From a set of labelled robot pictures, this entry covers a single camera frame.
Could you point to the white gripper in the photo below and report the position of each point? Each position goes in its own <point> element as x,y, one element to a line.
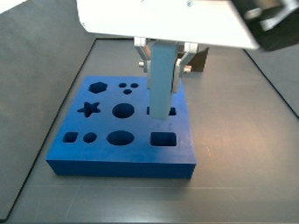
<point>208,22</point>

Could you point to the light blue rectangular block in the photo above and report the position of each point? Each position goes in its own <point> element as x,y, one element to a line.
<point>163,51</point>

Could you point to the blue foam shape board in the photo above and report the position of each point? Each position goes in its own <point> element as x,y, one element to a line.
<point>109,138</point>

